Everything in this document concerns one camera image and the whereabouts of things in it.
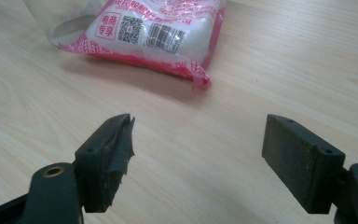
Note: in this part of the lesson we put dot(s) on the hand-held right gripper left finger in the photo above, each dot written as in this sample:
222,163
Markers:
99,161

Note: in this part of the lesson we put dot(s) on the pink and white seasoning bag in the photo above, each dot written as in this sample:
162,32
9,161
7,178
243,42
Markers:
167,28

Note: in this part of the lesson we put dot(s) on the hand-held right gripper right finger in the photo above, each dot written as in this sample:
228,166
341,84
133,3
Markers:
301,161

